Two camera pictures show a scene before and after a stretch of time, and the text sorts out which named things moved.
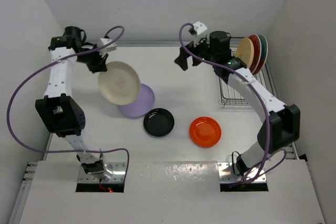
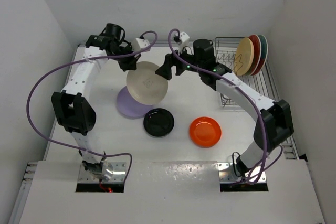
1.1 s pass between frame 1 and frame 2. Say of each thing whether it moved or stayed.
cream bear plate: moved
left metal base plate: stayed
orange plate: stayed
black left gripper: moved
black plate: stayed
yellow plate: stayed
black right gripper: moved
